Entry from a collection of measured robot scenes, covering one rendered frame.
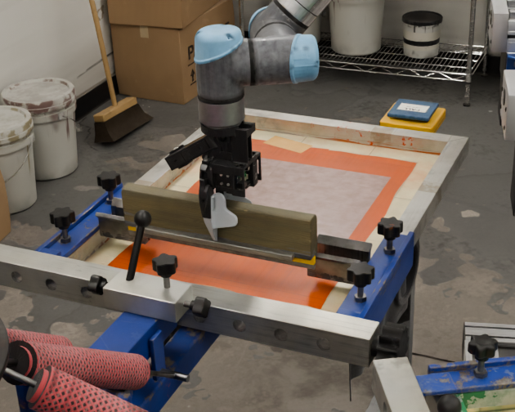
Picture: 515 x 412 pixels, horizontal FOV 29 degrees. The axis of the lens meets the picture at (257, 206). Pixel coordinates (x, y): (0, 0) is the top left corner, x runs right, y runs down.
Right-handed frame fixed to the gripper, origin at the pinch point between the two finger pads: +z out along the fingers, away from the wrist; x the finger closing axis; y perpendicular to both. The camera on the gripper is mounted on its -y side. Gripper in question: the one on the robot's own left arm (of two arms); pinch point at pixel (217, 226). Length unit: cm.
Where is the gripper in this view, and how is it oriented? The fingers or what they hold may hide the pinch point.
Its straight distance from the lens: 172.8
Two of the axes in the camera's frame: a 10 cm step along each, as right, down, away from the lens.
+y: 9.2, 1.6, -3.7
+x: 4.0, -4.4, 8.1
